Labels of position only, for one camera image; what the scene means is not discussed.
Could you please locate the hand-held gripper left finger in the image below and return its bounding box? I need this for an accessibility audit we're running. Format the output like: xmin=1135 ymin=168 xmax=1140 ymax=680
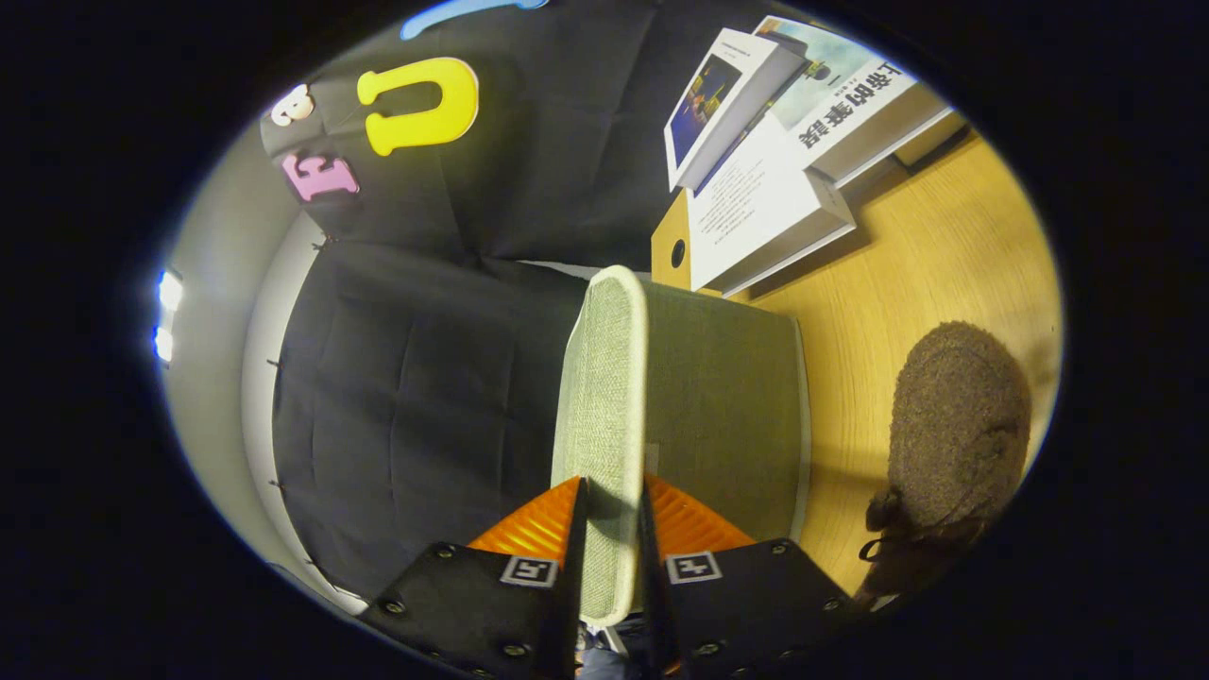
xmin=359 ymin=475 xmax=588 ymax=680

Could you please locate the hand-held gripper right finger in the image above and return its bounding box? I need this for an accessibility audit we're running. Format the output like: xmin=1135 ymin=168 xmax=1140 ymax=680
xmin=639 ymin=475 xmax=856 ymax=680

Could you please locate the green fabric storage box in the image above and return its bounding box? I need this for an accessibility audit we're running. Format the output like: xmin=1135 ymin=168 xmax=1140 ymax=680
xmin=551 ymin=265 xmax=811 ymax=629

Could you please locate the brown fuzzy shoe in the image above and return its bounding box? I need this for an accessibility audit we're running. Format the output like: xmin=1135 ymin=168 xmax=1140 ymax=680
xmin=855 ymin=321 xmax=1032 ymax=605

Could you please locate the white book with small text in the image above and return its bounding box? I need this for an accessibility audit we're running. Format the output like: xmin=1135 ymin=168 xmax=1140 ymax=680
xmin=688 ymin=113 xmax=858 ymax=297

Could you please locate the book with blue photo cover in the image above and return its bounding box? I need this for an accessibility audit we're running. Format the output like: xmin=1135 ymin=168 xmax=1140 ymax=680
xmin=664 ymin=28 xmax=809 ymax=193

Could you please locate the small ceiling light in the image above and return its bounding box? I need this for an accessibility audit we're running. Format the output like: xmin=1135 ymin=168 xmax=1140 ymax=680
xmin=154 ymin=267 xmax=186 ymax=365

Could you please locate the book with sky picture cover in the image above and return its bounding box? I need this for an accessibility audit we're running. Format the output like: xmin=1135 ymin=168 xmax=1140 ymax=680
xmin=753 ymin=16 xmax=955 ymax=185

